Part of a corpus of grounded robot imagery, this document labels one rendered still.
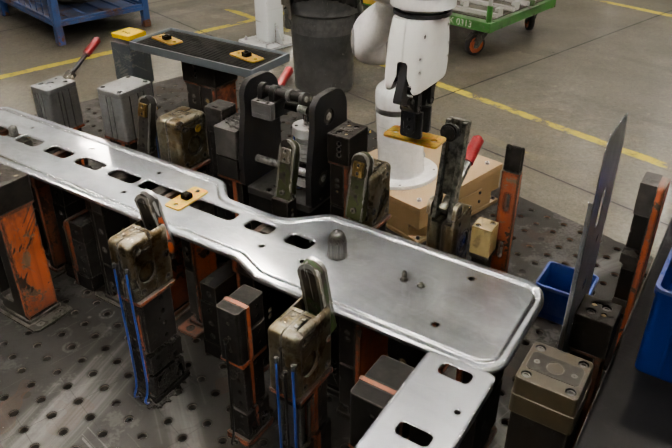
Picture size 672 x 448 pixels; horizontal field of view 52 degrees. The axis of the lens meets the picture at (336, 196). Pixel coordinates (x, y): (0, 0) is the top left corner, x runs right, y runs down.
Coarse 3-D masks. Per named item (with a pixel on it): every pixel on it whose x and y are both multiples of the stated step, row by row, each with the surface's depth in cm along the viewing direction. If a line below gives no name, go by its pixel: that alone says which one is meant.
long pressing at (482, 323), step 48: (0, 144) 152; (48, 144) 152; (96, 144) 152; (96, 192) 133; (192, 240) 120; (240, 240) 119; (384, 240) 119; (288, 288) 108; (336, 288) 107; (384, 288) 107; (432, 288) 107; (480, 288) 107; (528, 288) 107; (432, 336) 98; (480, 336) 98
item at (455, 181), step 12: (456, 120) 111; (468, 120) 110; (444, 132) 108; (456, 132) 107; (468, 132) 111; (444, 144) 112; (456, 144) 112; (444, 156) 112; (456, 156) 112; (444, 168) 114; (456, 168) 112; (444, 180) 115; (456, 180) 112; (444, 192) 115; (456, 192) 114; (432, 216) 117
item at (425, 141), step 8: (392, 128) 99; (392, 136) 96; (400, 136) 96; (424, 136) 96; (432, 136) 96; (440, 136) 96; (416, 144) 95; (424, 144) 94; (432, 144) 94; (440, 144) 94
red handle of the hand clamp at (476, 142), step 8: (472, 136) 121; (480, 136) 121; (472, 144) 120; (480, 144) 120; (472, 152) 119; (472, 160) 119; (464, 168) 118; (464, 176) 118; (448, 200) 116; (440, 208) 116
